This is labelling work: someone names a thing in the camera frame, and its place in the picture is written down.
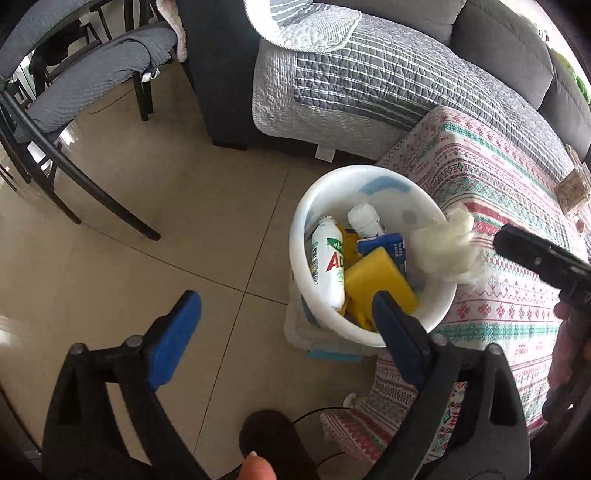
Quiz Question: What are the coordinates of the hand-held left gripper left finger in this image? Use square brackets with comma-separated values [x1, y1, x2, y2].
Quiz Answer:
[42, 290, 211, 480]

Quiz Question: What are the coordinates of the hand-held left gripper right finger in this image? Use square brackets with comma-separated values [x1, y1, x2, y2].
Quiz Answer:
[365, 290, 532, 480]

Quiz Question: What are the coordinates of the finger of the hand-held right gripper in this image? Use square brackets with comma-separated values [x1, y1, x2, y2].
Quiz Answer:
[493, 224, 591, 289]

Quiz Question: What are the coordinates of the yellow sponge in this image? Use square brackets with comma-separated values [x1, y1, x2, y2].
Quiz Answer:
[344, 247, 419, 326]

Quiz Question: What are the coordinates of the white paper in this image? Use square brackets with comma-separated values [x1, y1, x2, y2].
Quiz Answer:
[411, 207, 485, 287]

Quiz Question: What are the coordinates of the blue cardboard box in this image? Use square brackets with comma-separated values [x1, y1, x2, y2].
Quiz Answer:
[356, 233, 408, 278]

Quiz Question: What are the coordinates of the white bottle with green print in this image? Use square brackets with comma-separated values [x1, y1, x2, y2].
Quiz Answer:
[311, 215, 347, 311]

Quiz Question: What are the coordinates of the yellow wrapper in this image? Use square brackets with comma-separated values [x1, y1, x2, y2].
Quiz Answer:
[335, 224, 375, 330]

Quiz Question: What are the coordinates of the small white bottle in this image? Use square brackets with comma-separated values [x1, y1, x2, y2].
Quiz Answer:
[347, 203, 386, 240]

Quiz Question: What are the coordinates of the white plastic bin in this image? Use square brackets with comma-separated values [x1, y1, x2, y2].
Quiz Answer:
[289, 165, 459, 348]

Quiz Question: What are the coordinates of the person's right forearm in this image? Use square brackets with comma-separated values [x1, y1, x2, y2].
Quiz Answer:
[541, 364, 591, 462]

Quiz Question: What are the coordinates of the person's right hand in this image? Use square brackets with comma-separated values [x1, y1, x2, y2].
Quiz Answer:
[547, 295, 591, 393]

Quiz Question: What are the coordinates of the person's left hand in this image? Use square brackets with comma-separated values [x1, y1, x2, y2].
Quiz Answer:
[240, 451, 278, 480]

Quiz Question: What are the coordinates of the patterned tablecloth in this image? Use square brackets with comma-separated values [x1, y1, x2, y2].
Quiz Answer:
[321, 105, 591, 464]

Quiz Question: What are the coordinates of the small wicker box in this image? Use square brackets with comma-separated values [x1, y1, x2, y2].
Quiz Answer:
[556, 166, 591, 215]

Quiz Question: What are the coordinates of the clear plastic storage box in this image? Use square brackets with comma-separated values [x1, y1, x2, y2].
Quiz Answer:
[283, 272, 384, 363]

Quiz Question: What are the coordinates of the dark slipper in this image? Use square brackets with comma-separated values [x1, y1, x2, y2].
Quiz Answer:
[239, 410, 319, 480]

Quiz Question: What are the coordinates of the green plush cushion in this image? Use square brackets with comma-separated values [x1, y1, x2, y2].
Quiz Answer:
[551, 46, 591, 104]

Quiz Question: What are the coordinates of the dark grey sofa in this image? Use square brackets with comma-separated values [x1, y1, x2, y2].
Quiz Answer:
[178, 0, 591, 167]

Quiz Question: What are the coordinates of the grey striped sofa cover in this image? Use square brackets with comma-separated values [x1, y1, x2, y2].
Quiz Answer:
[243, 0, 509, 163]

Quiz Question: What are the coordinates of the chair with grey cover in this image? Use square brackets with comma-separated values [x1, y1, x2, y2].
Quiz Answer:
[0, 0, 178, 241]

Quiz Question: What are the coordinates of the beige towel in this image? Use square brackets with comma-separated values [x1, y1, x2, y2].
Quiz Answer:
[156, 0, 188, 63]

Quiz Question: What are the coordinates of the black cable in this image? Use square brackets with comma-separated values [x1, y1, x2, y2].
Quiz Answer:
[292, 405, 352, 467]

